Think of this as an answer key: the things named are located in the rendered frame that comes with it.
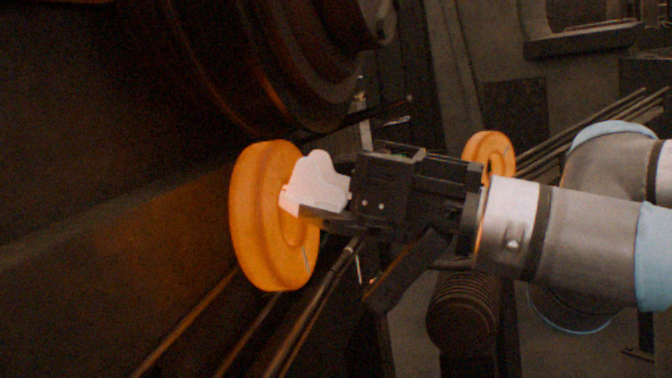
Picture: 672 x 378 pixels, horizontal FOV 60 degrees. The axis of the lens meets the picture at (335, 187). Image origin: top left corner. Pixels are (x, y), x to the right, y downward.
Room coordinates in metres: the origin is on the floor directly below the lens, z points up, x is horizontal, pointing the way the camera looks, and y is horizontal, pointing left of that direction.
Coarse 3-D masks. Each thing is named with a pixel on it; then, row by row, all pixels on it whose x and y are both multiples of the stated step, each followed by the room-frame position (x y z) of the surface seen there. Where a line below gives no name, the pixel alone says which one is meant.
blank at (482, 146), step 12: (480, 132) 1.14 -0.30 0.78; (492, 132) 1.13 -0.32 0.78; (468, 144) 1.11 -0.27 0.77; (480, 144) 1.10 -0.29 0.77; (492, 144) 1.12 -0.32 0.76; (504, 144) 1.15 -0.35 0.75; (468, 156) 1.09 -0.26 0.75; (480, 156) 1.09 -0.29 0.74; (492, 156) 1.15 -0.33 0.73; (504, 156) 1.15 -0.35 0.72; (492, 168) 1.16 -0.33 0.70; (504, 168) 1.15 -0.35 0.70
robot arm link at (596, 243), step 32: (544, 192) 0.48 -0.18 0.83; (576, 192) 0.48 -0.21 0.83; (544, 224) 0.46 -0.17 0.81; (576, 224) 0.45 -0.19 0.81; (608, 224) 0.45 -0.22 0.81; (640, 224) 0.44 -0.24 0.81; (544, 256) 0.45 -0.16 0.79; (576, 256) 0.44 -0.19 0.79; (608, 256) 0.44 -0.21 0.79; (640, 256) 0.43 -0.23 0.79; (576, 288) 0.45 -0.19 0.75; (608, 288) 0.44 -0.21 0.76; (640, 288) 0.43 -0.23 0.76
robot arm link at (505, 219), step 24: (504, 192) 0.48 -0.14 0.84; (528, 192) 0.48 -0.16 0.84; (480, 216) 0.48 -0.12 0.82; (504, 216) 0.47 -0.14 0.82; (528, 216) 0.46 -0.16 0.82; (480, 240) 0.47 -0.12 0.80; (504, 240) 0.46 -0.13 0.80; (528, 240) 0.46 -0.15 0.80; (480, 264) 0.48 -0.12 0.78; (504, 264) 0.47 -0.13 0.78
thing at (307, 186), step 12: (300, 168) 0.55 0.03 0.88; (312, 168) 0.54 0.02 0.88; (300, 180) 0.55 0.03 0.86; (312, 180) 0.54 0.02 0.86; (324, 180) 0.54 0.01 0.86; (288, 192) 0.55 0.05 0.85; (300, 192) 0.55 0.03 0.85; (312, 192) 0.54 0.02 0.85; (324, 192) 0.54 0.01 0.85; (336, 192) 0.53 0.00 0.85; (288, 204) 0.55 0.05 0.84; (312, 204) 0.54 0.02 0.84; (324, 204) 0.54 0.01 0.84; (336, 204) 0.53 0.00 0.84
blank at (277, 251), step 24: (264, 144) 0.57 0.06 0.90; (288, 144) 0.59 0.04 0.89; (240, 168) 0.54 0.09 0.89; (264, 168) 0.53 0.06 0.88; (288, 168) 0.58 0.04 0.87; (240, 192) 0.52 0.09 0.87; (264, 192) 0.52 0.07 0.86; (240, 216) 0.51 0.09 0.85; (264, 216) 0.51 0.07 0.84; (288, 216) 0.61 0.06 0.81; (240, 240) 0.51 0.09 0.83; (264, 240) 0.50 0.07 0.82; (288, 240) 0.58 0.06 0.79; (312, 240) 0.61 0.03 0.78; (240, 264) 0.51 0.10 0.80; (264, 264) 0.51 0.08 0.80; (288, 264) 0.54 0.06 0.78; (312, 264) 0.59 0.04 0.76; (264, 288) 0.54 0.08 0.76; (288, 288) 0.53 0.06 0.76
